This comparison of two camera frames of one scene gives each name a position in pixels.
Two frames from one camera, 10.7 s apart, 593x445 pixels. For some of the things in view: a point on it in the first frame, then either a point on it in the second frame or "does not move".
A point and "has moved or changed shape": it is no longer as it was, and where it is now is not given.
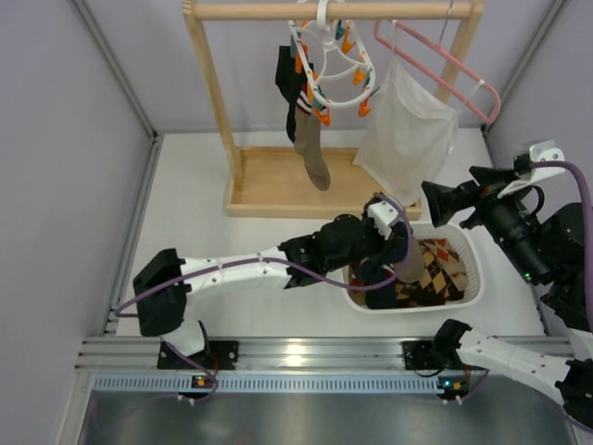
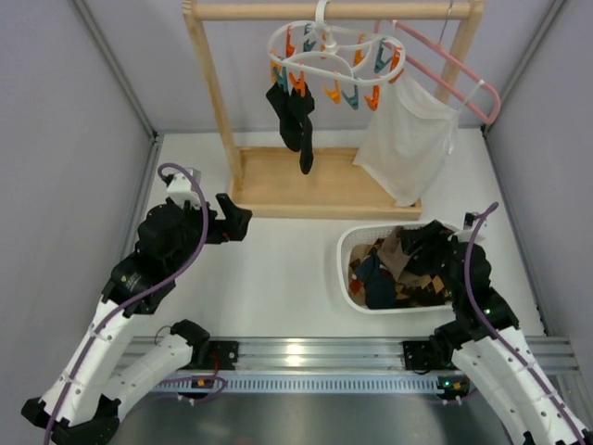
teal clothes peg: x=340 y=31 → x=352 y=100
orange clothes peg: x=359 y=76 → x=334 y=95
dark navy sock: x=373 y=271 does not move
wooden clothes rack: x=271 y=183 does not move
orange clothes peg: x=346 y=45 → x=289 y=46
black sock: x=291 y=84 → x=289 y=121
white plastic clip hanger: x=338 y=69 has moved or changed shape
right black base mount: x=421 y=355 does not move
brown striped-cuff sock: x=308 y=138 has moved or changed shape
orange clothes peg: x=324 y=118 → x=299 y=85
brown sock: x=414 y=267 → x=410 y=279
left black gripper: x=386 y=246 → x=221 y=224
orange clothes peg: x=364 y=108 → x=373 y=101
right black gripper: x=478 y=197 → x=427 y=242
